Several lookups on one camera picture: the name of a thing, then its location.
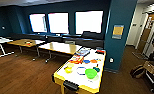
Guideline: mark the yellow bowl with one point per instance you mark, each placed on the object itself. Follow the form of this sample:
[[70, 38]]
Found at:
[[68, 70]]

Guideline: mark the green bowl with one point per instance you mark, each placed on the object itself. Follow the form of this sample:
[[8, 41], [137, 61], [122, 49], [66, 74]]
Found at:
[[91, 73]]

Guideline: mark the blue bowl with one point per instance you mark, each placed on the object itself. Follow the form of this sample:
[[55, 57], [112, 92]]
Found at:
[[86, 61]]

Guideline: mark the black cushion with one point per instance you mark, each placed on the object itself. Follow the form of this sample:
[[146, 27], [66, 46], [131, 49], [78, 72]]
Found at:
[[90, 35]]

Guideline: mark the yellow table tennis paddle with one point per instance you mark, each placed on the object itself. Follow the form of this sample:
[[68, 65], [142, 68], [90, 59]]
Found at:
[[71, 65]]

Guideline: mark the long wooden table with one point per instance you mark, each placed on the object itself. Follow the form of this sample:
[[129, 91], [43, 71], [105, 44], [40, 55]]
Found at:
[[58, 47], [18, 42]]

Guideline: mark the red black device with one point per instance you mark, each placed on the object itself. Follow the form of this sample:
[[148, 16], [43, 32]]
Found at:
[[100, 51]]

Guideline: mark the green table tennis paddle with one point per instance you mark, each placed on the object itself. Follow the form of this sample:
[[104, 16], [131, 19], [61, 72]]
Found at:
[[96, 69]]

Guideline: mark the dark window bench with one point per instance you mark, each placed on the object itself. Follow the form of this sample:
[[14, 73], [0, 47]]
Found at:
[[43, 36]]

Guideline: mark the white pillar outlet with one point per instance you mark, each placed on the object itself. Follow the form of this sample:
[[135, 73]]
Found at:
[[111, 60]]

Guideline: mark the orange black object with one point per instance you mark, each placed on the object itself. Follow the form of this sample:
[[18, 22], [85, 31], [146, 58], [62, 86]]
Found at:
[[28, 42]]

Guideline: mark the white table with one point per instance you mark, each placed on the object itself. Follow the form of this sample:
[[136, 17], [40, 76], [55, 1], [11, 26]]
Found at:
[[1, 40]]

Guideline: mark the black wheeled cart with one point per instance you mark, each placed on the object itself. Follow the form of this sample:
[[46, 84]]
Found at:
[[153, 71]]

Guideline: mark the yellow wall sign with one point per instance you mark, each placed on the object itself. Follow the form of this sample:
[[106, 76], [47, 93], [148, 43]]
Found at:
[[118, 31]]

